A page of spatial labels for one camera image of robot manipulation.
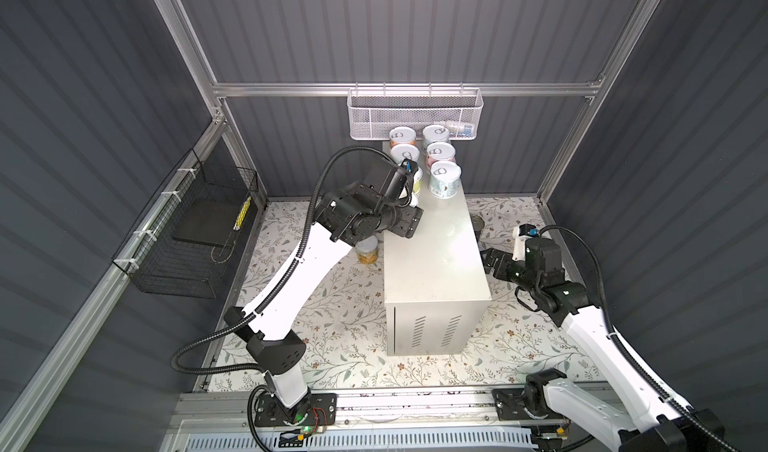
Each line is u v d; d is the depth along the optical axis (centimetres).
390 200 50
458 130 88
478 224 99
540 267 59
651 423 39
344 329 87
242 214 80
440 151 76
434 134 81
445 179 70
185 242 72
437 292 57
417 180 72
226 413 74
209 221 72
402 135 81
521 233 70
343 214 43
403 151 75
